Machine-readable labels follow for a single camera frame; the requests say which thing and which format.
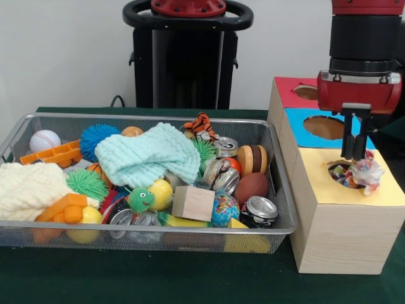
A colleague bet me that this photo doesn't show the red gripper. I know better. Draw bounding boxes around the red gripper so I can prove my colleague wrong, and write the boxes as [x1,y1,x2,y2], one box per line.
[317,70,403,161]

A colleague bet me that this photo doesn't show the multicolour patterned cloth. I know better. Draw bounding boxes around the multicolour patterned cloth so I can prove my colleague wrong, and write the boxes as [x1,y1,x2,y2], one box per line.
[346,150,386,196]

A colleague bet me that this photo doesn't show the mint green cloth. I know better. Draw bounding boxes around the mint green cloth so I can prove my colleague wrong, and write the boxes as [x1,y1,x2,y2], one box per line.
[94,122,202,187]

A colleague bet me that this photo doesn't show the wooden box with three holes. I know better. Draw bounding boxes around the wooden box with three holes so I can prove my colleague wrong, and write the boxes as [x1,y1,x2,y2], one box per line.
[266,76,405,275]

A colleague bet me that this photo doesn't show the shallow clear mesh bin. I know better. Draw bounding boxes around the shallow clear mesh bin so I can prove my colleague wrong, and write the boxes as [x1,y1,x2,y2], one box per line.
[0,113,299,254]

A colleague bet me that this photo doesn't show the toy hamburger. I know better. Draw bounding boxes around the toy hamburger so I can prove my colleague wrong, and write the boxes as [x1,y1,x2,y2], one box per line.
[237,144,268,175]

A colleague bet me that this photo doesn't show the orange ball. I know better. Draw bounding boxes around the orange ball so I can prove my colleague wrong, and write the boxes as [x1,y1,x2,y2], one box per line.
[225,157,242,175]

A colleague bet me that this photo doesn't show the green spiky ball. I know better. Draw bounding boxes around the green spiky ball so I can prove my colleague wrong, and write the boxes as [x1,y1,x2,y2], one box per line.
[191,137,221,165]
[66,168,110,202]

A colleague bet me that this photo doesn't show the plush tiger toy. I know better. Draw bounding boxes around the plush tiger toy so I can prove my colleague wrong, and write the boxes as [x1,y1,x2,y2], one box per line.
[184,111,221,142]

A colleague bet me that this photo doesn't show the plain wooden cube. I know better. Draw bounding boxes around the plain wooden cube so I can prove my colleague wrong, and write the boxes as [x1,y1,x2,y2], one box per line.
[172,186,216,222]

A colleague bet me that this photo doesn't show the large dark green tablecloth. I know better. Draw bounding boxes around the large dark green tablecloth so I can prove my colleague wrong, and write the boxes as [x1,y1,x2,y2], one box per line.
[0,106,405,304]

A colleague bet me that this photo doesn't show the blue spiky ball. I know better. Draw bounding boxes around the blue spiky ball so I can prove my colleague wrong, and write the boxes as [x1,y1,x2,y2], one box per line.
[79,123,123,163]

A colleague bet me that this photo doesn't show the white baseball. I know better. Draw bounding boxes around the white baseball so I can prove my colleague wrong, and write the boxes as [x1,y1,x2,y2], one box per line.
[29,129,62,153]

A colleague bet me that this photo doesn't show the cream knitted cloth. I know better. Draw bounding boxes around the cream knitted cloth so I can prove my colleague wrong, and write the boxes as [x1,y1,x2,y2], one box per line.
[0,161,101,222]

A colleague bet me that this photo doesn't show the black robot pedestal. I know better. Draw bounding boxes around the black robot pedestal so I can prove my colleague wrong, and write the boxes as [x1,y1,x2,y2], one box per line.
[122,0,254,110]

